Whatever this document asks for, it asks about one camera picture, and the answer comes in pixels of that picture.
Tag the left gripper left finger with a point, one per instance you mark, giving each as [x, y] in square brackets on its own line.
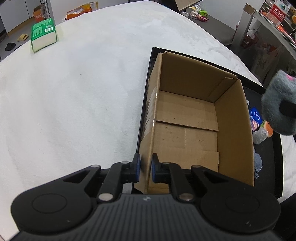
[114, 178]

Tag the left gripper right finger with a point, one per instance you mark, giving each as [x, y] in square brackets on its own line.
[172, 174]

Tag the finger of the right gripper holding plush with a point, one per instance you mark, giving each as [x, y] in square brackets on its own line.
[287, 108]

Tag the grey plush mouse toy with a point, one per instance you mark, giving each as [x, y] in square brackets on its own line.
[281, 87]

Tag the plush hamburger toy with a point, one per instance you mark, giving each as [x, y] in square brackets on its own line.
[265, 124]

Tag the blue tissue packet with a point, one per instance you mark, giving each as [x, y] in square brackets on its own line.
[255, 118]

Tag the brown cardboard box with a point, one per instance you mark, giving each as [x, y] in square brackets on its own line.
[195, 114]

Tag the white paper ball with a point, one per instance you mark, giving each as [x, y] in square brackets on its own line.
[260, 135]

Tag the blue denim stuffed toy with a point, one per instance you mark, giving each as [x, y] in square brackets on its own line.
[257, 164]

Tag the black shallow tray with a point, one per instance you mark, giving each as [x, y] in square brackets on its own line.
[270, 150]

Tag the small toys pile on floor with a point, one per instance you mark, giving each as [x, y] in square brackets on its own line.
[195, 12]

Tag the green tissue pack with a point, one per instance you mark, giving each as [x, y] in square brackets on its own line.
[43, 34]

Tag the orange cardboard box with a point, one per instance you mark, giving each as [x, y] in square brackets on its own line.
[85, 8]

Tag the yellow slipper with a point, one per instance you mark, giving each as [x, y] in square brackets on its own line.
[22, 37]

